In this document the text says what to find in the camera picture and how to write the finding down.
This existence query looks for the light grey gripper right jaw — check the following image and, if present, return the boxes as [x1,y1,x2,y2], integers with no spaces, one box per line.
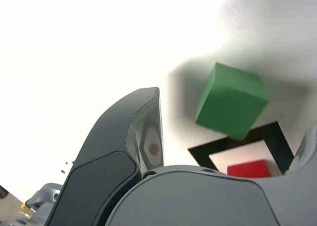
[104,125,317,226]

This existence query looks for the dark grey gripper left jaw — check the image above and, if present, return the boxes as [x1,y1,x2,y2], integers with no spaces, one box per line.
[46,86,165,226]

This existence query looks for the red cube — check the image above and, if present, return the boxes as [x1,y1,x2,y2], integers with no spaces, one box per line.
[227,160,271,178]

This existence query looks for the green cube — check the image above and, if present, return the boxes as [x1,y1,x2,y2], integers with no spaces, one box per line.
[195,61,270,140]

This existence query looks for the black tape square outline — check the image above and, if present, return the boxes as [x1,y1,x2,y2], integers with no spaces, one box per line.
[187,121,295,176]

